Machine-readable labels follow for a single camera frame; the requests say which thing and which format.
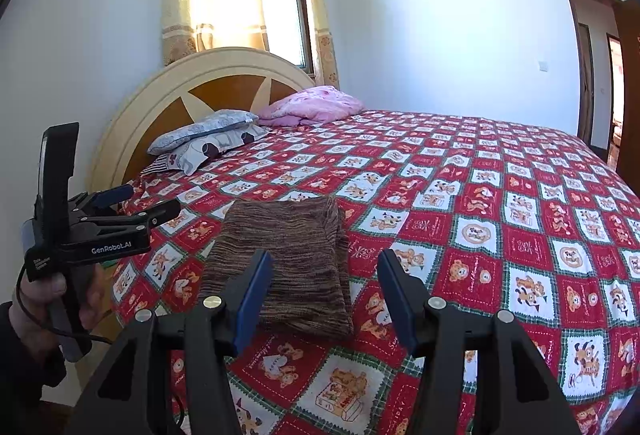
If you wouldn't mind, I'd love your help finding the white pillow with dark print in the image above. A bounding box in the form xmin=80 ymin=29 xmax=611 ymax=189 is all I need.
xmin=177 ymin=125 xmax=268 ymax=176

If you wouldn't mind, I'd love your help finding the window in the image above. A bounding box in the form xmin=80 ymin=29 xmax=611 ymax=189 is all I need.
xmin=255 ymin=0 xmax=313 ymax=73

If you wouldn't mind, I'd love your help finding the brown knitted sweater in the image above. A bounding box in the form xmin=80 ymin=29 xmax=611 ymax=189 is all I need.
xmin=200 ymin=196 xmax=355 ymax=342

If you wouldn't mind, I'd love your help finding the narrow yellow curtain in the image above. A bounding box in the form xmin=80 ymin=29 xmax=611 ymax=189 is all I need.
xmin=295 ymin=0 xmax=341 ymax=90

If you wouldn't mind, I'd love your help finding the grey floral pillow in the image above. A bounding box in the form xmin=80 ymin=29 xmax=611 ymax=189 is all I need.
xmin=147 ymin=110 xmax=261 ymax=156

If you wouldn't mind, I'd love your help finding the red checkered bed sheet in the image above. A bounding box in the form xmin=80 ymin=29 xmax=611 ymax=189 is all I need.
xmin=107 ymin=110 xmax=640 ymax=435

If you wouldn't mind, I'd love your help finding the pink folded quilt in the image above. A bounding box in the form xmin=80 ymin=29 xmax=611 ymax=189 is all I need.
xmin=257 ymin=86 xmax=366 ymax=126

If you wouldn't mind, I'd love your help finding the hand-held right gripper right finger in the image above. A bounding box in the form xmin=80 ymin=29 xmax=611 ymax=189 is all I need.
xmin=377 ymin=249 xmax=583 ymax=435

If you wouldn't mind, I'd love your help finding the brown wooden door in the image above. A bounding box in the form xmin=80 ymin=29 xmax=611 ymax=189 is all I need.
xmin=614 ymin=0 xmax=640 ymax=166

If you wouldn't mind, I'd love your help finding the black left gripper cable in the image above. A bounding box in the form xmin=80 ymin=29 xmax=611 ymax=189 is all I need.
xmin=16 ymin=260 xmax=115 ymax=346

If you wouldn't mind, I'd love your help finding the striped pillow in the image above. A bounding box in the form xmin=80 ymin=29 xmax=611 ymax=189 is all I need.
xmin=140 ymin=154 xmax=183 ymax=176

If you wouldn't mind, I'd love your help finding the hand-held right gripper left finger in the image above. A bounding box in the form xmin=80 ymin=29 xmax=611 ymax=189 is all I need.
xmin=67 ymin=249 xmax=275 ymax=435

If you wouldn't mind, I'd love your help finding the cream and wood headboard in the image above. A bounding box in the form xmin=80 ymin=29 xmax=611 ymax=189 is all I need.
xmin=75 ymin=46 xmax=317 ymax=391

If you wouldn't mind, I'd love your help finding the brown door frame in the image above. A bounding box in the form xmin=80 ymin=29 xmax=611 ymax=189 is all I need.
xmin=562 ymin=0 xmax=626 ymax=150

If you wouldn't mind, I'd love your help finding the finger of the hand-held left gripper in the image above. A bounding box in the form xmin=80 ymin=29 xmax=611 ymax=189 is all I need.
xmin=92 ymin=185 xmax=135 ymax=210
xmin=75 ymin=199 xmax=182 ymax=237

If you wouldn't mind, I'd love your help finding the person's left hand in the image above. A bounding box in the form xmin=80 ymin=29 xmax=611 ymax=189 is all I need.
xmin=12 ymin=264 xmax=107 ymax=351

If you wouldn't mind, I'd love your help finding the person's left forearm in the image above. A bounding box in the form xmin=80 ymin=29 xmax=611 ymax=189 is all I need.
xmin=0 ymin=300 xmax=68 ymax=418

